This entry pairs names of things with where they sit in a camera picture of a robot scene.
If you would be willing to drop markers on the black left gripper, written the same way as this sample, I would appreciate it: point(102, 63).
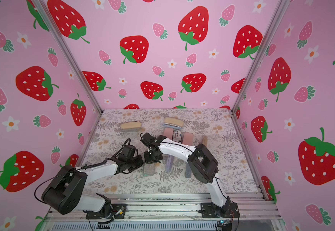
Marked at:
point(138, 157)

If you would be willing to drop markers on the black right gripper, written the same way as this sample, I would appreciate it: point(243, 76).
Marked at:
point(152, 155)

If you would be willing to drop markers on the grey case teal lining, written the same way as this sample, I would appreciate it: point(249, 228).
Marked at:
point(148, 169)

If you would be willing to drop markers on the purple case brown lining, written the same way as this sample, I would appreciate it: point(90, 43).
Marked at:
point(169, 163)

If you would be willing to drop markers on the newspaper print glasses case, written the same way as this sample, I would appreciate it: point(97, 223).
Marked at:
point(177, 136)

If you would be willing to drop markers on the pink case black sunglasses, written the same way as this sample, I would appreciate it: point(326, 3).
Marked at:
point(188, 139)

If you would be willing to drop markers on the green case purple glasses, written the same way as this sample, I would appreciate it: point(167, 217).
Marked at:
point(188, 171)

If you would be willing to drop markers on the pink glasses case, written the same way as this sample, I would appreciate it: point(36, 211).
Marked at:
point(168, 132)

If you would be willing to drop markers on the tan woven glasses case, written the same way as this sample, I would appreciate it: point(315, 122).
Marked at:
point(205, 141)

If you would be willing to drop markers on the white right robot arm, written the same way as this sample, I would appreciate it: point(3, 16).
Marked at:
point(202, 163)

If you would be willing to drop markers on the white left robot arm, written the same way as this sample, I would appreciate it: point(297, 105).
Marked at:
point(65, 191)

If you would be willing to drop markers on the grey fabric glasses case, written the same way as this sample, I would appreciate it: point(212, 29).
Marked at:
point(130, 126)

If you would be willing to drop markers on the blue fabric glasses case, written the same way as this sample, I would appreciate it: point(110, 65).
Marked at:
point(171, 122)

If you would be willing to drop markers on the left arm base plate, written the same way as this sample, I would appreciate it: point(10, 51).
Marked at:
point(110, 211)

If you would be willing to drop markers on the aluminium rail frame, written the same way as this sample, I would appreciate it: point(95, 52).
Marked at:
point(172, 212)

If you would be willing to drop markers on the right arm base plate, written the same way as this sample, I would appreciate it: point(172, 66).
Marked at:
point(210, 210)

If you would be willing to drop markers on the aluminium corner post left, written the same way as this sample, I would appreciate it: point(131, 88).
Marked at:
point(47, 18)

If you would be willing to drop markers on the aluminium corner post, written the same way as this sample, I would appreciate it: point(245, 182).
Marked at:
point(47, 18)
point(274, 23)

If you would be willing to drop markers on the aluminium corner post right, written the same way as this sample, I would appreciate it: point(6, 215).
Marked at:
point(274, 23)

